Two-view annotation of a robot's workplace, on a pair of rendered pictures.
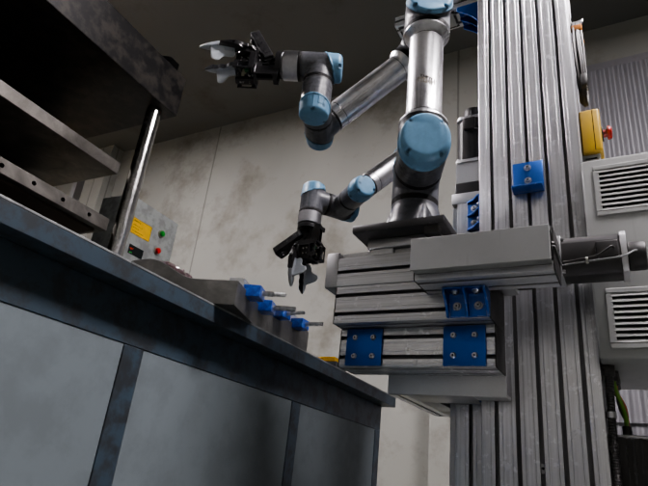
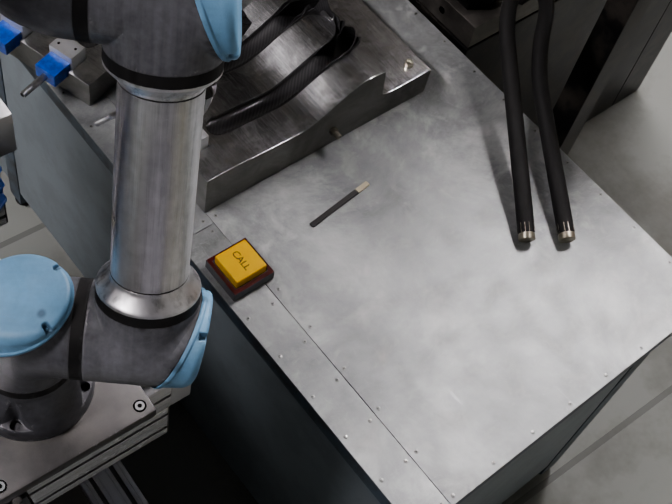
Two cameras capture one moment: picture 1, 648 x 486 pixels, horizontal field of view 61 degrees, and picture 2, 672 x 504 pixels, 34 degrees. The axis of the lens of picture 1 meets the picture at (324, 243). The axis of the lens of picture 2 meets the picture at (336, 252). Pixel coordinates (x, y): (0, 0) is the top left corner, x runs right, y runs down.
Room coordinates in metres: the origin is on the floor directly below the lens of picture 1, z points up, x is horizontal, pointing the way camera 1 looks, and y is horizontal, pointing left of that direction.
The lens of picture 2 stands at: (2.03, -0.96, 2.34)
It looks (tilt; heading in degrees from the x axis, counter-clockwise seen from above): 57 degrees down; 99
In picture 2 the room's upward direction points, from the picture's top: 16 degrees clockwise
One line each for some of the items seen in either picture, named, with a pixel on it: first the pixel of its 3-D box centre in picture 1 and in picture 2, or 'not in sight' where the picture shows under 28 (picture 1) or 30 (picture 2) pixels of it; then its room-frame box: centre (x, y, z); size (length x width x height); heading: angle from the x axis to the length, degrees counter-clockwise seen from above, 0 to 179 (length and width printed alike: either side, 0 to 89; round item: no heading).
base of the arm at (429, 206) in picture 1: (414, 221); not in sight; (1.21, -0.21, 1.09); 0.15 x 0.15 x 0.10
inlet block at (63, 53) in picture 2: (269, 308); (49, 72); (1.30, 0.12, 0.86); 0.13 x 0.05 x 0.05; 79
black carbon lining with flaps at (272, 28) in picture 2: not in sight; (272, 56); (1.64, 0.29, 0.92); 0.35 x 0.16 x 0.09; 61
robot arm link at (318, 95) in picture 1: (315, 104); not in sight; (1.11, 0.06, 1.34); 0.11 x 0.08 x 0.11; 175
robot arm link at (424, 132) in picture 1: (424, 79); not in sight; (1.07, -0.20, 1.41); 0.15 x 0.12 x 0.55; 175
